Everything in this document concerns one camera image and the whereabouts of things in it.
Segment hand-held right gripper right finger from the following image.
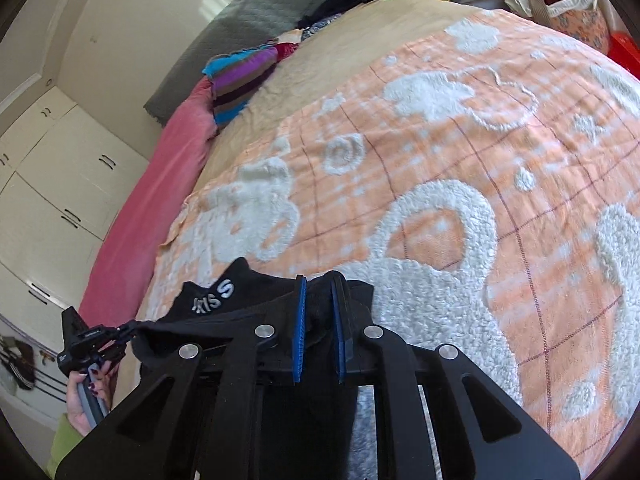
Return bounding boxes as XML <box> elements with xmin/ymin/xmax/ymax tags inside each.
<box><xmin>330</xmin><ymin>279</ymin><xmax>581</xmax><ymax>480</ymax></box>

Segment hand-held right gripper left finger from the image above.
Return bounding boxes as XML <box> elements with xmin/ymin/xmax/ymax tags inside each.
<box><xmin>55</xmin><ymin>275</ymin><xmax>307</xmax><ymax>480</ymax></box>

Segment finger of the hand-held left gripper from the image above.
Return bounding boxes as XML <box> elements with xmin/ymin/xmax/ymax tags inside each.
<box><xmin>97</xmin><ymin>322</ymin><xmax>140</xmax><ymax>361</ymax></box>

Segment black sweater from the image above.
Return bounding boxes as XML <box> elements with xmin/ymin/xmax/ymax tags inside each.
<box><xmin>131</xmin><ymin>257</ymin><xmax>377</xmax><ymax>396</ymax></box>

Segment person's left forearm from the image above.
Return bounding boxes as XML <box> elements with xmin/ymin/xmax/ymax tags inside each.
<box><xmin>46</xmin><ymin>412</ymin><xmax>88</xmax><ymax>478</ymax></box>

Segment floral bag of clothes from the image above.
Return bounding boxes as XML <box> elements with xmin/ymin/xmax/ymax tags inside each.
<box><xmin>502</xmin><ymin>0</ymin><xmax>613</xmax><ymax>56</ymax></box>

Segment person's left hand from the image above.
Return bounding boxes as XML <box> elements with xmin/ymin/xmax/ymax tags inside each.
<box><xmin>66</xmin><ymin>357</ymin><xmax>121</xmax><ymax>436</ymax></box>

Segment pink blanket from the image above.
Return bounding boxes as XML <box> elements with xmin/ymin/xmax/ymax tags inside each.
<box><xmin>77</xmin><ymin>77</ymin><xmax>221</xmax><ymax>331</ymax></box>

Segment white wardrobe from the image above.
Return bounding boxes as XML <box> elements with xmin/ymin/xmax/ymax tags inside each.
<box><xmin>0</xmin><ymin>72</ymin><xmax>151</xmax><ymax>361</ymax></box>

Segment orange bear blanket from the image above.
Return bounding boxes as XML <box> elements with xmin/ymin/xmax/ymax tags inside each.
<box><xmin>150</xmin><ymin>7</ymin><xmax>640</xmax><ymax>478</ymax></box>

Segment striped colourful cloth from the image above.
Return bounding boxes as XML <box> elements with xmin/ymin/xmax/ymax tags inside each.
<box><xmin>202</xmin><ymin>42</ymin><xmax>281</xmax><ymax>128</ymax></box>

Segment beige bed sheet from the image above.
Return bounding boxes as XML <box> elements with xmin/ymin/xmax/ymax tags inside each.
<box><xmin>192</xmin><ymin>0</ymin><xmax>481</xmax><ymax>196</ymax></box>

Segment maroon patterned cloth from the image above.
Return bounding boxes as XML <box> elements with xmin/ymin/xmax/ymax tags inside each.
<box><xmin>272</xmin><ymin>27</ymin><xmax>321</xmax><ymax>63</ymax></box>

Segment grey quilted headboard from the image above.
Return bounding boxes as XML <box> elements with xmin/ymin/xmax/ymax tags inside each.
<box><xmin>144</xmin><ymin>0</ymin><xmax>361</xmax><ymax>126</ymax></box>

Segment black garment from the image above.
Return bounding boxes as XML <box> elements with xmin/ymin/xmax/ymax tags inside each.
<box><xmin>297</xmin><ymin>0</ymin><xmax>396</xmax><ymax>31</ymax></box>

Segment red bag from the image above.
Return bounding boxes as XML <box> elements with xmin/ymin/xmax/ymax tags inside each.
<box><xmin>607</xmin><ymin>30</ymin><xmax>640</xmax><ymax>81</ymax></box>

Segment dark hanging straps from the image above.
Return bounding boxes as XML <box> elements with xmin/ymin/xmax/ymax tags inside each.
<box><xmin>0</xmin><ymin>335</ymin><xmax>55</xmax><ymax>396</ymax></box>

